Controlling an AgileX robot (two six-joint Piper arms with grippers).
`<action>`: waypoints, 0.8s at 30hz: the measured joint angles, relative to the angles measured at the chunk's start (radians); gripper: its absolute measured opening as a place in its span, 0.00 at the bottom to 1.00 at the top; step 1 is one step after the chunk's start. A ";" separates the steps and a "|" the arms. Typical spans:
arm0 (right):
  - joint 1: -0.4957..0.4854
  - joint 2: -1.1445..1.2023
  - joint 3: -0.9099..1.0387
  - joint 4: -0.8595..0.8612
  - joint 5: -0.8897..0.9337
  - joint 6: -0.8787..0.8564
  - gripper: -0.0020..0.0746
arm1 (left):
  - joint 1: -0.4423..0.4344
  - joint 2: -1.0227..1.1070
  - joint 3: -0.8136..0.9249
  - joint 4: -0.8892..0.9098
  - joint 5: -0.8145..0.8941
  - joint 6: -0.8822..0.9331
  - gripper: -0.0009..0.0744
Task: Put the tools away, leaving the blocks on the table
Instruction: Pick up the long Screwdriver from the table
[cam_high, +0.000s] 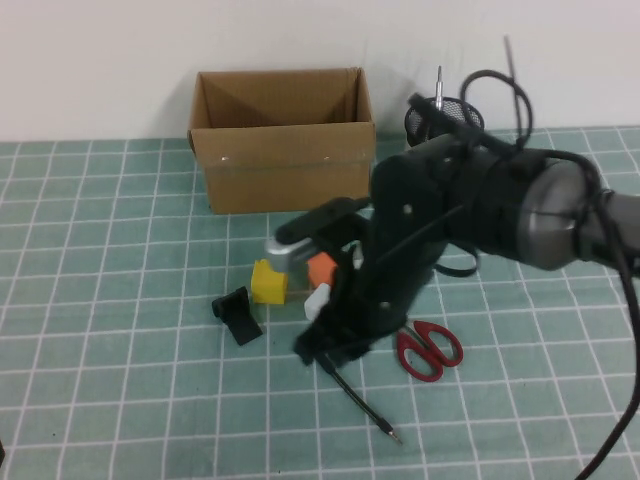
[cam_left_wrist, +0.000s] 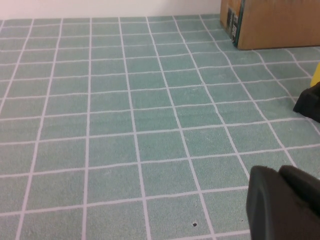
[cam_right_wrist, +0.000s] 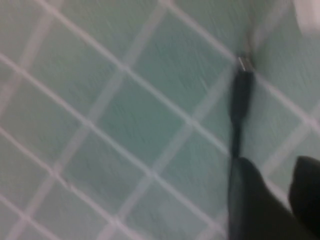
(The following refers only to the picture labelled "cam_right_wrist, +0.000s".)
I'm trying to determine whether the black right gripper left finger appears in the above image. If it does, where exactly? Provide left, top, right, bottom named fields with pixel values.
left=234, top=157, right=320, bottom=240

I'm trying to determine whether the white earbuds case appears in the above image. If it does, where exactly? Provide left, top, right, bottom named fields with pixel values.
left=293, top=0, right=320, bottom=35

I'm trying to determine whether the green grid tablecloth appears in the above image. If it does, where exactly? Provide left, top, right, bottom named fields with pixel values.
left=0, top=0, right=320, bottom=240

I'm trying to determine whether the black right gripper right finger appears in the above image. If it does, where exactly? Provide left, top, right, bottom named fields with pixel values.
left=288, top=155, right=320, bottom=237

